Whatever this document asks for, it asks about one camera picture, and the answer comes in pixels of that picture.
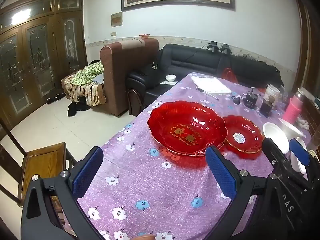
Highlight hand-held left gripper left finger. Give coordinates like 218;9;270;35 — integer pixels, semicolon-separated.
20;146;104;240

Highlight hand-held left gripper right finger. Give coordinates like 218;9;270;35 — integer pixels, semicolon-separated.
205;146;310;240

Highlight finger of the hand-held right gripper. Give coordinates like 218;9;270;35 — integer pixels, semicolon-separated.
289;138;320;188
261;137;308;190

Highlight small red plastic plate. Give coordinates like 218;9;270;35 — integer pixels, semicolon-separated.
222;115;265;154

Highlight large red plastic plate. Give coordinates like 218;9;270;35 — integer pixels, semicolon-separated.
147;100;227;157

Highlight pair of white gloves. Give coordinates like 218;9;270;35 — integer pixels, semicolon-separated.
296;119;311;131

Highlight pink knit-sleeved bottle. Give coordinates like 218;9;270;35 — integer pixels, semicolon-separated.
282;88;307;126

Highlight wooden chair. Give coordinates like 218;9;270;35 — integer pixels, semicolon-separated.
0;116;78;208

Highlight dark jar with cork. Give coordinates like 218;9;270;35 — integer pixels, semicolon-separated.
259;99;275;118

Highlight black round device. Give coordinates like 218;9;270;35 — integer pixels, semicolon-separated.
244;87;262;110

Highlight white plastic cup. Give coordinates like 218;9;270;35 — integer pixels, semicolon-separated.
264;84;280;105

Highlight purple floral tablecloth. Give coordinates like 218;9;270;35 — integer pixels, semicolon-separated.
77;72;320;240

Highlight black clothes pile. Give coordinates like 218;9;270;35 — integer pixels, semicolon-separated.
67;96;90;117

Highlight brown patterned blanket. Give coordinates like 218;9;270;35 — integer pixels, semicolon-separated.
61;70;107;107

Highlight dark shoes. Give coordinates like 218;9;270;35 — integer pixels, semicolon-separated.
46;93;67;105

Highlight silver pen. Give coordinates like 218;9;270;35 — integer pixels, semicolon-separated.
195;86;219;101

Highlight white notebook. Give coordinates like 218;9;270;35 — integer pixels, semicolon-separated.
191;76;232;94

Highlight red bag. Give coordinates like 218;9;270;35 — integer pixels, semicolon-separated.
221;67;237;82

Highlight green patterned quilt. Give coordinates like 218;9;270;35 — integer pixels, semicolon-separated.
71;61;104;84

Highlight brown armchair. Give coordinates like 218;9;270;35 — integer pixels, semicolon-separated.
99;39;160;117

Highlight black leather sofa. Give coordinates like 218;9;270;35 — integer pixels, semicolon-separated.
125;43;285;117

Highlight wooden door frame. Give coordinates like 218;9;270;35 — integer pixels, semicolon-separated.
292;0;320;93

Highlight small wall calendar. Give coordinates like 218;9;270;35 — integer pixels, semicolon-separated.
111;12;123;27

